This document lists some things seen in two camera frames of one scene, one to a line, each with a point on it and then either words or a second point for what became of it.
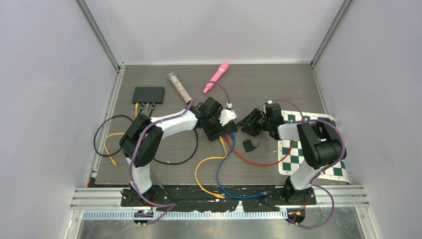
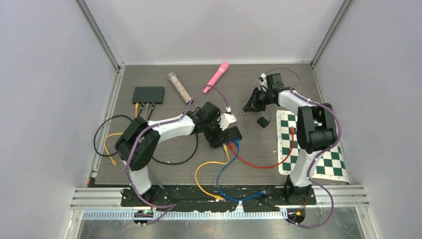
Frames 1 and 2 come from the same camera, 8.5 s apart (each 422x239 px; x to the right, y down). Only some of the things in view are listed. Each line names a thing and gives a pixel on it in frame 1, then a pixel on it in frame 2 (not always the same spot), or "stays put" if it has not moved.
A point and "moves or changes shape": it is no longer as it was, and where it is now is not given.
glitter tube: (172, 76) stays put
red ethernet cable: (227, 137) moves or changes shape
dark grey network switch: (149, 94) stays put
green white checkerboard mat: (290, 154) stays put
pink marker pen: (223, 68) stays put
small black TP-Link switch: (231, 127) moves or changes shape
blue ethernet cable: (224, 158) moves or changes shape
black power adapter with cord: (248, 146) moves or changes shape
